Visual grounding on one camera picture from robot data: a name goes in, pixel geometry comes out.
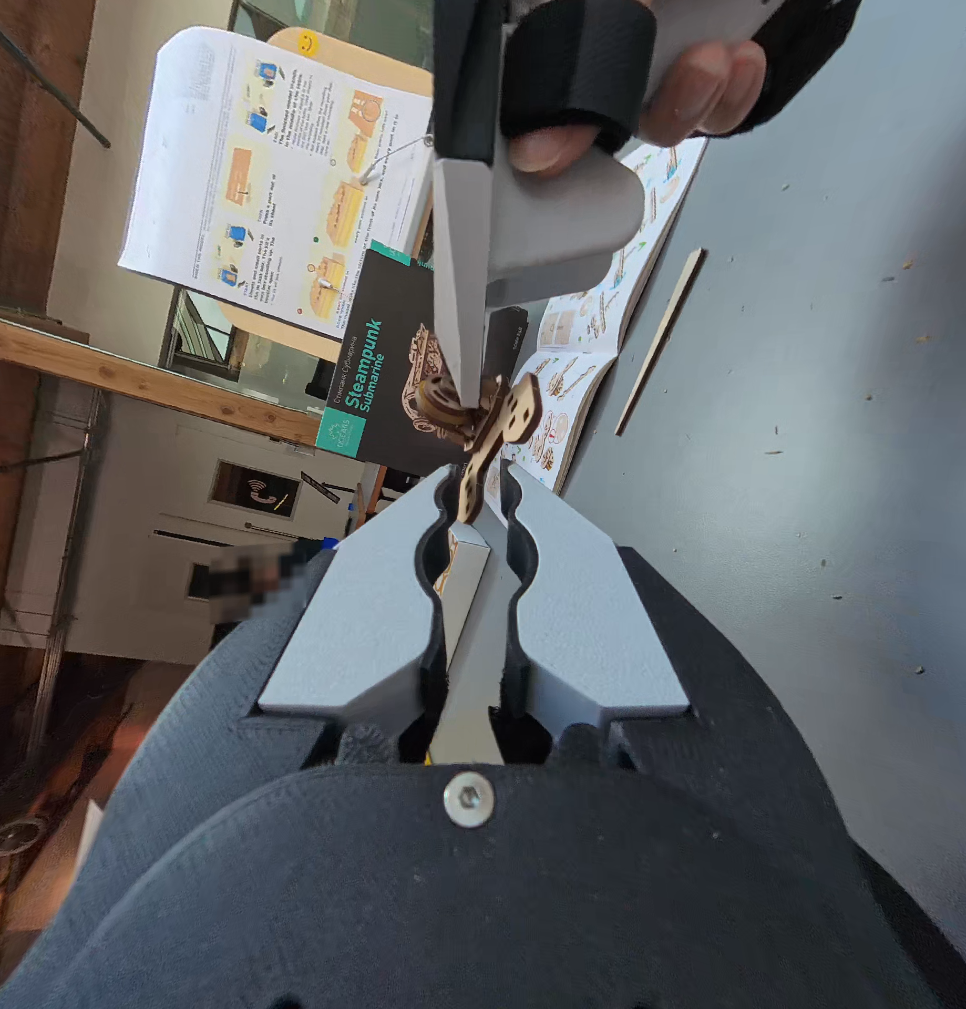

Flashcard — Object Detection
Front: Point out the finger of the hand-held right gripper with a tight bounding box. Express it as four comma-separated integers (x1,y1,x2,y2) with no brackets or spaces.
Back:
431,158,497,413
487,148,644,310

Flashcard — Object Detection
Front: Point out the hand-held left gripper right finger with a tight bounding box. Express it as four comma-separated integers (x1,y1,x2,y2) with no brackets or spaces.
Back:
495,461,693,733

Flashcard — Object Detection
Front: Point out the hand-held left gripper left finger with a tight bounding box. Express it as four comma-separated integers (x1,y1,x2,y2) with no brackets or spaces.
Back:
256,464,464,726

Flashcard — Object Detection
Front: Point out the round wooden gear assembly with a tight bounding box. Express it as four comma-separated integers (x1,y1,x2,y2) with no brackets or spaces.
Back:
414,374,484,442

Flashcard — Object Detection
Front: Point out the wooden model part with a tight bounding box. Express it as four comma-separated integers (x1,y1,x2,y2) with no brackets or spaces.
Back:
455,373,544,525

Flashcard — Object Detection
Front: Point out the black model kit box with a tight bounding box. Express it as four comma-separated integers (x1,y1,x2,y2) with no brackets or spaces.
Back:
316,240,531,474

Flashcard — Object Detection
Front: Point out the person's right hand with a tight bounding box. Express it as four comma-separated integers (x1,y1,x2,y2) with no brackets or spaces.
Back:
507,39,769,176

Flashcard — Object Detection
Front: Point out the wooden clipboard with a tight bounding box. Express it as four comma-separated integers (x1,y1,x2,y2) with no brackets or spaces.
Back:
219,27,437,364

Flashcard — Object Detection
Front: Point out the thin wooden strip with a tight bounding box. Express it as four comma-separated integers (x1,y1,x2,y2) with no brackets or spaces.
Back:
614,248,706,437

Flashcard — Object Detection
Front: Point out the open instruction booklet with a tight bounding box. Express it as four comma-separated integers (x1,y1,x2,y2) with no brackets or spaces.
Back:
483,138,708,493

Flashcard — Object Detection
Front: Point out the black phone sign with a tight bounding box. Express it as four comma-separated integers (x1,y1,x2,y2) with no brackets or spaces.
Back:
211,461,301,517

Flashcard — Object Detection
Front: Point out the white booth cabinet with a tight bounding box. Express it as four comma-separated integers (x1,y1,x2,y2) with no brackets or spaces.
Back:
0,386,374,663

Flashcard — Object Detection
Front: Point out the white instruction sheet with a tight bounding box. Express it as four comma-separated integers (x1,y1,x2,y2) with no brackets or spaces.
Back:
118,26,437,342

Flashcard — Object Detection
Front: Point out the wooden beam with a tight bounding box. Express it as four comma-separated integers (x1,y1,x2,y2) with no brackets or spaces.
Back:
0,311,326,446

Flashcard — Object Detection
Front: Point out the black metal rod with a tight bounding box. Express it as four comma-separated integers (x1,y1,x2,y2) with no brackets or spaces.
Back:
0,12,112,149

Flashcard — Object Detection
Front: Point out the thin metal wire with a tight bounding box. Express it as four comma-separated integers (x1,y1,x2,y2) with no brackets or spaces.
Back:
363,134,437,184

